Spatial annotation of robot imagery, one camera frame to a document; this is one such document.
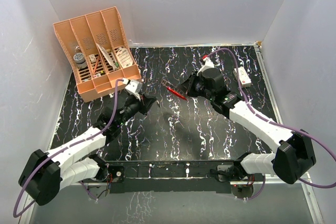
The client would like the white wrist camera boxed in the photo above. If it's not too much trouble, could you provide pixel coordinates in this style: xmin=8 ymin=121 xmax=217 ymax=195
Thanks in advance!
xmin=123 ymin=78 xmax=142 ymax=101
xmin=197 ymin=55 xmax=215 ymax=76

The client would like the small white card box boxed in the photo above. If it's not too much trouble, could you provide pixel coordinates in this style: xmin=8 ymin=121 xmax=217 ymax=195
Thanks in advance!
xmin=89 ymin=54 xmax=97 ymax=63

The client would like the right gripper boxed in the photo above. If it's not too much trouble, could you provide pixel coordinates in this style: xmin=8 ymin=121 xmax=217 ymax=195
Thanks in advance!
xmin=178 ymin=70 xmax=215 ymax=101

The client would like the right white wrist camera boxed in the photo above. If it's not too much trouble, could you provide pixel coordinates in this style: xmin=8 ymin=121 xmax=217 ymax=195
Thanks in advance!
xmin=197 ymin=55 xmax=215 ymax=76

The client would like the round grey tin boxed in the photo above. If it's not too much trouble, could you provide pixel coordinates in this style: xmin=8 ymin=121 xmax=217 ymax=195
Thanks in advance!
xmin=73 ymin=52 xmax=87 ymax=69

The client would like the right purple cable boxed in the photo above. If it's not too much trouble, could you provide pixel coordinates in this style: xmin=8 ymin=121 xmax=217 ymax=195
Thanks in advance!
xmin=204 ymin=48 xmax=336 ymax=200

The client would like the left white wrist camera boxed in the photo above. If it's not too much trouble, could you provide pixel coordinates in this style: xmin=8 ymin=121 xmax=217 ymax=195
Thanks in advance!
xmin=123 ymin=78 xmax=142 ymax=101

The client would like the orange pencil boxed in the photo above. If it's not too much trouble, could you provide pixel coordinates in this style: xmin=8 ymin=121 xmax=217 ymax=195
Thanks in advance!
xmin=92 ymin=56 xmax=101 ymax=76

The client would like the small white cardboard box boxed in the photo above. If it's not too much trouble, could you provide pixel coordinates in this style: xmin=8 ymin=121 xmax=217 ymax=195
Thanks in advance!
xmin=233 ymin=67 xmax=252 ymax=88

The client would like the white paper packet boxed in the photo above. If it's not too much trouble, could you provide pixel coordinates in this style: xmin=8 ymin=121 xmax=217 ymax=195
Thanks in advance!
xmin=96 ymin=43 xmax=118 ymax=71

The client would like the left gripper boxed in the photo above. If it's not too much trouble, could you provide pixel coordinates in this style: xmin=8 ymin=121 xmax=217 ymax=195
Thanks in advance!
xmin=117 ymin=91 xmax=156 ymax=126

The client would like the white blister pack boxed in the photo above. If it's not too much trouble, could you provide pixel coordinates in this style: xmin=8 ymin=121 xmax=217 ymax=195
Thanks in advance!
xmin=116 ymin=47 xmax=133 ymax=68

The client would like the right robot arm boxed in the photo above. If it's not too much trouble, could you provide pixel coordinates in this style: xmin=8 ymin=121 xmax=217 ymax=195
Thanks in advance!
xmin=177 ymin=68 xmax=316 ymax=184

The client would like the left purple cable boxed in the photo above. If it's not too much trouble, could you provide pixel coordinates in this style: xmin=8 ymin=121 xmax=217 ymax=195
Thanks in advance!
xmin=13 ymin=78 xmax=129 ymax=219

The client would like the orange plastic desk organizer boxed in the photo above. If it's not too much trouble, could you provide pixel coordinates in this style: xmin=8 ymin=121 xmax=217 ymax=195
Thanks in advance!
xmin=54 ymin=7 xmax=142 ymax=102

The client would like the purple cable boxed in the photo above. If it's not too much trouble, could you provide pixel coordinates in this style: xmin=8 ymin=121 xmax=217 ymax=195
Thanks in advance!
xmin=13 ymin=78 xmax=129 ymax=219
xmin=204 ymin=48 xmax=336 ymax=200

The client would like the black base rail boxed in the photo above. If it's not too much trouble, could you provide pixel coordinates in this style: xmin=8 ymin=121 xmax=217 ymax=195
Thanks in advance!
xmin=78 ymin=159 xmax=266 ymax=195

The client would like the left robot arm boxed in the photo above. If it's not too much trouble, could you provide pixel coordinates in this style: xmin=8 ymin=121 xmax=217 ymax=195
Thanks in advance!
xmin=18 ymin=94 xmax=157 ymax=206

